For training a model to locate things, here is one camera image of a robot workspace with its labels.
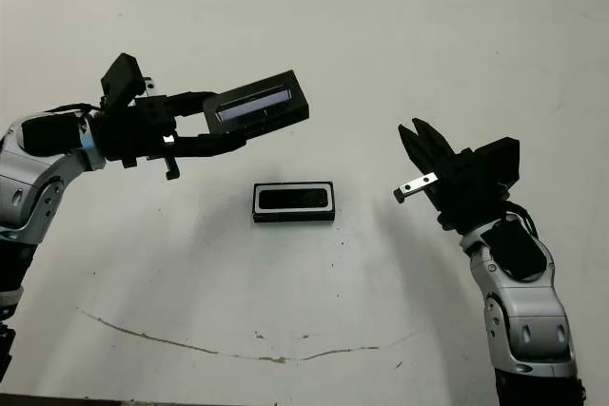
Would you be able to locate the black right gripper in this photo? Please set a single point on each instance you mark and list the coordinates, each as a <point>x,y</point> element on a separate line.
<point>464,192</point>

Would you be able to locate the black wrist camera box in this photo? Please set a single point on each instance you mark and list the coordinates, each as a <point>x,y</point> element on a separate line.
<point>121,75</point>
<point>499,163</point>

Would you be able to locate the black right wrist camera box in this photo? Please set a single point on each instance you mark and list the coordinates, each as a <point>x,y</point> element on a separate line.
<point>499,163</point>

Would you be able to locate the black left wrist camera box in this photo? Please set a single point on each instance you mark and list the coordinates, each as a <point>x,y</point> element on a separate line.
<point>121,75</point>

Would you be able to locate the slim black camera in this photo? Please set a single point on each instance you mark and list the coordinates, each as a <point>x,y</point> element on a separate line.
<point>292,199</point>

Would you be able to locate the black box base white insert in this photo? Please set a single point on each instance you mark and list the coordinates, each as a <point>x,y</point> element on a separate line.
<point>295,217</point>

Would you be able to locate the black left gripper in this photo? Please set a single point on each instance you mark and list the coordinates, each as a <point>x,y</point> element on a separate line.
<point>138,135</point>

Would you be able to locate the black box lid with window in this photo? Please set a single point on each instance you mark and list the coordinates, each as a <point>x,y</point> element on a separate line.
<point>266,92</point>

